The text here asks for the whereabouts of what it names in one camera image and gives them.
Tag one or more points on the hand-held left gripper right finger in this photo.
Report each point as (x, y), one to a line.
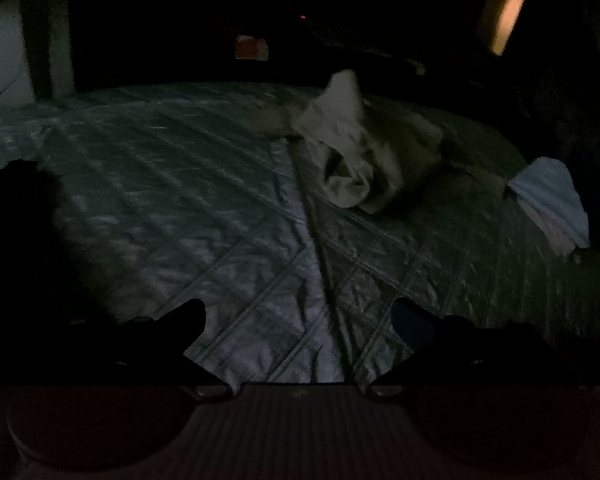
(411, 325)

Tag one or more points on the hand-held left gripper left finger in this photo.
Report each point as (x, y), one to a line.
(192, 317)

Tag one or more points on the beige garment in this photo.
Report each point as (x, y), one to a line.
(352, 160)

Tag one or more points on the grey quilted bedspread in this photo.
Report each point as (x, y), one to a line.
(190, 200)

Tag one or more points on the folded dark cloth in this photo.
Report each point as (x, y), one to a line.
(15, 240)

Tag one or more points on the lit window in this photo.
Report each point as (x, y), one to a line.
(502, 20)

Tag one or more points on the dark bed post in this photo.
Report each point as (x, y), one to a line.
(50, 55)

